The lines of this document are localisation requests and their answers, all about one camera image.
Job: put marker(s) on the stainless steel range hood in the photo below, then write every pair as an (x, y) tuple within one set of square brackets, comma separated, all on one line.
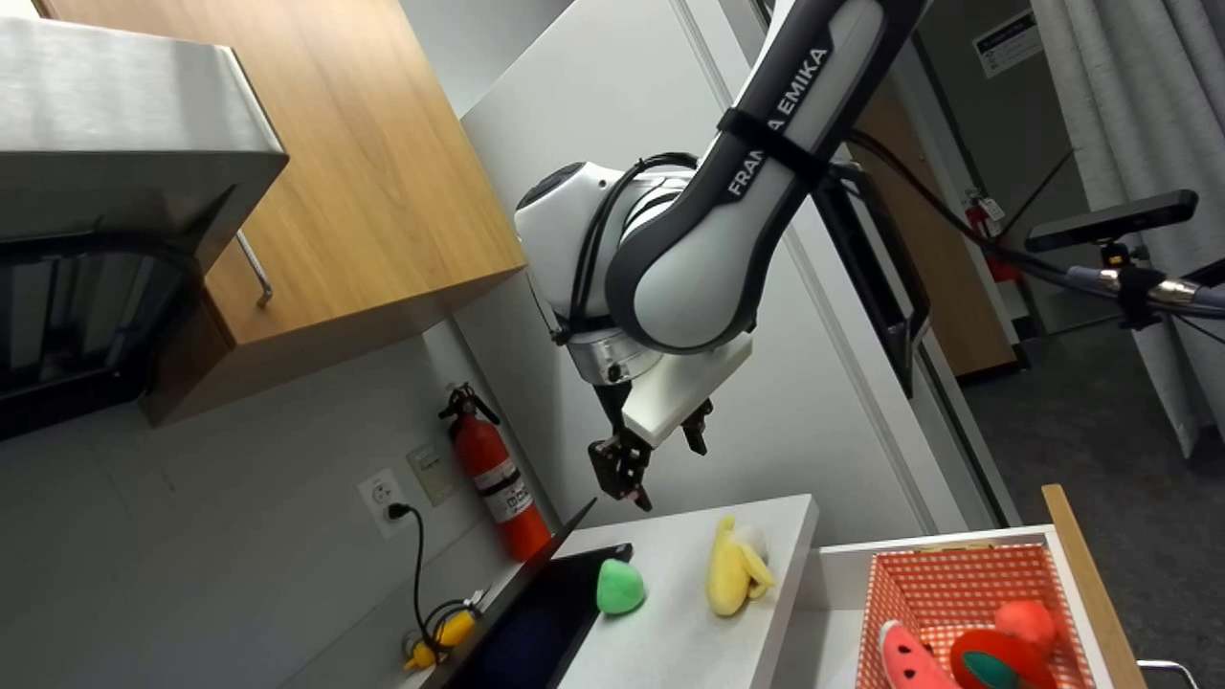
[(115, 128)]

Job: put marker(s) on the yellow banana plush toy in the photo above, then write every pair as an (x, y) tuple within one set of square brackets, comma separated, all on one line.
[(732, 576)]

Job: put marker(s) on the grey tall cabinet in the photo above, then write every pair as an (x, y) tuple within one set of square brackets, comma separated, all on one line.
[(790, 409)]

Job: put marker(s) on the orange checkered basket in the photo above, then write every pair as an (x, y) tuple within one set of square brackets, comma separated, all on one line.
[(970, 576)]

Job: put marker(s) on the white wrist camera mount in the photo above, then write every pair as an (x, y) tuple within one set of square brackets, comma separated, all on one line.
[(675, 395)]

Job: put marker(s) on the black sink basin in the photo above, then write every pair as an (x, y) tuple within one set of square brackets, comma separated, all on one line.
[(537, 636)]

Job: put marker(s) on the white door sign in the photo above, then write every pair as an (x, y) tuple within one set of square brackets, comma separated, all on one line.
[(1003, 42)]

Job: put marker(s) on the grey curtain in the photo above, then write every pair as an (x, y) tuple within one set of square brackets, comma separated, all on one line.
[(1148, 88)]

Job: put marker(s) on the wooden-front white drawer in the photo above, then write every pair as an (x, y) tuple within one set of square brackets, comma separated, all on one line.
[(1086, 576)]

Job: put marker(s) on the yellow round object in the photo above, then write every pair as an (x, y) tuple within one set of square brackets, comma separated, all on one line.
[(455, 628)]

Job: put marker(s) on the watermelon slice plush toy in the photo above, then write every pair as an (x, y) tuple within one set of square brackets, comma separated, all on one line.
[(908, 655)]

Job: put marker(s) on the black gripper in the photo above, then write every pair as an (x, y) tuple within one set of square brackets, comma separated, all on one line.
[(612, 409)]

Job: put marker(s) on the red fire extinguisher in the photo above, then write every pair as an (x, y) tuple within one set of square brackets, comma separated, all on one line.
[(492, 471), (988, 234)]

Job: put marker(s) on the green plush toy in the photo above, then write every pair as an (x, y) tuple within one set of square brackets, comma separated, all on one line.
[(623, 590)]

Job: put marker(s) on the white wall outlet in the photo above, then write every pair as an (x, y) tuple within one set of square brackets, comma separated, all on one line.
[(384, 499)]

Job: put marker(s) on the red tomato plush toy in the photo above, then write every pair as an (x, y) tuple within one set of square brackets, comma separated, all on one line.
[(1000, 668)]

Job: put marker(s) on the white switch plate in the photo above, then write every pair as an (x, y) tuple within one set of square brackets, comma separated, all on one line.
[(434, 471)]

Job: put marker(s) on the small strawberry plush toy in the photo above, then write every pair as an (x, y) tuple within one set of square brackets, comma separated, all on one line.
[(1031, 618)]

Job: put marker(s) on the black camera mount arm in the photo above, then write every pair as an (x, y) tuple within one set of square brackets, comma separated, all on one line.
[(1129, 300)]

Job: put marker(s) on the black stereo camera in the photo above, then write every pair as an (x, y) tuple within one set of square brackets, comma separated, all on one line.
[(1111, 221)]

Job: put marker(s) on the wooden wall cabinet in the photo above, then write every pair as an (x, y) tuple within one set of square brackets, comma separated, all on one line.
[(358, 168)]

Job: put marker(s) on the brown wooden door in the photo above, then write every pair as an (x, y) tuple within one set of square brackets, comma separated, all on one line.
[(949, 294)]

